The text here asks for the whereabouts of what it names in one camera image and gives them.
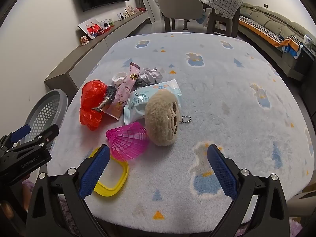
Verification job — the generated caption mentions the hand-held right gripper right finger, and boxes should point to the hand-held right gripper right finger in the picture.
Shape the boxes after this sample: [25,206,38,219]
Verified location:
[207,143,290,237]

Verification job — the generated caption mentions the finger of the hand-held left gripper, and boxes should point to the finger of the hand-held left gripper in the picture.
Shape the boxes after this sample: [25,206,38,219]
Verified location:
[0,124,31,151]
[18,124,60,151]

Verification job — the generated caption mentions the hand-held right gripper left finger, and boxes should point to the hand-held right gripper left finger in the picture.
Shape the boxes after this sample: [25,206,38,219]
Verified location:
[26,144,111,237]

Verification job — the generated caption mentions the grey perforated basket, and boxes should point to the grey perforated basket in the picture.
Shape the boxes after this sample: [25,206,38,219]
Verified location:
[19,89,68,151]

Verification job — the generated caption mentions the pink snack wrapper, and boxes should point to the pink snack wrapper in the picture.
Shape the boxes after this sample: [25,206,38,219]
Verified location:
[102,62,141,121]

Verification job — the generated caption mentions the light blue wet wipes packet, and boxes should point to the light blue wet wipes packet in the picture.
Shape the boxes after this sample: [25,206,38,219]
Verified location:
[123,79,182,126]

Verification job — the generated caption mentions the yellow plastic lid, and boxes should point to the yellow plastic lid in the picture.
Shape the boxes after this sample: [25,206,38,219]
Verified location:
[89,147,129,197]

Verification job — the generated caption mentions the pink plastic mesh cup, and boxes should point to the pink plastic mesh cup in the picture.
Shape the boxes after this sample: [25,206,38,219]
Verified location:
[106,121,149,160]

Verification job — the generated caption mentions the red plastic bag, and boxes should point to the red plastic bag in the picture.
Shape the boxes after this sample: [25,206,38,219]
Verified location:
[79,79,109,131]

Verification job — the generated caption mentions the black spiky brush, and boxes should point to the black spiky brush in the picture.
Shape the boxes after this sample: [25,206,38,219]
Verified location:
[92,85,117,113]

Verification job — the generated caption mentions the long grey sideboard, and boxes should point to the long grey sideboard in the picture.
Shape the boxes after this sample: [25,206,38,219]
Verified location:
[44,11,150,92]

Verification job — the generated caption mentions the light blue printed blanket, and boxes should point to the light blue printed blanket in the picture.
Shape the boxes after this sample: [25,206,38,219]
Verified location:
[47,33,314,228]

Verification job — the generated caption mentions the white bottle cap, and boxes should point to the white bottle cap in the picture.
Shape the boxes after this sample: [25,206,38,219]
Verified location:
[112,71,127,83]

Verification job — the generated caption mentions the crumpled grey wrapper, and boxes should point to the crumpled grey wrapper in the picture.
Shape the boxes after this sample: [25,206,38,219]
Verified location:
[134,75,149,88]

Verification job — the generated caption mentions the crumpled white paper ball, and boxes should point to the crumpled white paper ball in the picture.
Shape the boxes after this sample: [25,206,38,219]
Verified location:
[139,66,163,84]

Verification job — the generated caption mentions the green sofa with blanket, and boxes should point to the green sofa with blanket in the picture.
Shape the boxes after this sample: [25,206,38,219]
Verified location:
[238,2,316,82]

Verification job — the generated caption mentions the houndstooth orange-trimmed blanket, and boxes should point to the houndstooth orange-trimmed blanket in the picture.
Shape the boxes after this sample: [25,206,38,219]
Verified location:
[239,15,303,52]

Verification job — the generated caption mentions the row of small ornaments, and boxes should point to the row of small ornaments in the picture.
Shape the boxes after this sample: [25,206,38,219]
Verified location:
[125,5,147,18]

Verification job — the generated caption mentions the grey stool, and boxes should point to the grey stool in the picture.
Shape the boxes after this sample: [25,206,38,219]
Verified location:
[207,12,239,38]

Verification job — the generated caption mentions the green quilt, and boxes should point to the green quilt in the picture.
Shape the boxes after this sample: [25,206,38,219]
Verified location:
[241,3,316,42]

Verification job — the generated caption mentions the white leaning board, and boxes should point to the white leaning board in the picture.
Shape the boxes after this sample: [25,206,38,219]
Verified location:
[133,0,156,23]

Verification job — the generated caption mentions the table with checked cloth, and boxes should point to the table with checked cloth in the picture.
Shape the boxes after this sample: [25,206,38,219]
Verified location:
[151,0,244,19]

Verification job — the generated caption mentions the grey chair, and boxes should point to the grey chair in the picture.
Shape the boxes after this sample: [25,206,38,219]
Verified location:
[158,0,204,32]

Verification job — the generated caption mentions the beige plush keychain toy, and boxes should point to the beige plush keychain toy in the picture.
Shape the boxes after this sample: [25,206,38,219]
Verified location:
[144,89,192,146]

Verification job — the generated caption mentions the large photo frame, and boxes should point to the large photo frame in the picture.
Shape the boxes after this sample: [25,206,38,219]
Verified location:
[78,18,103,39]

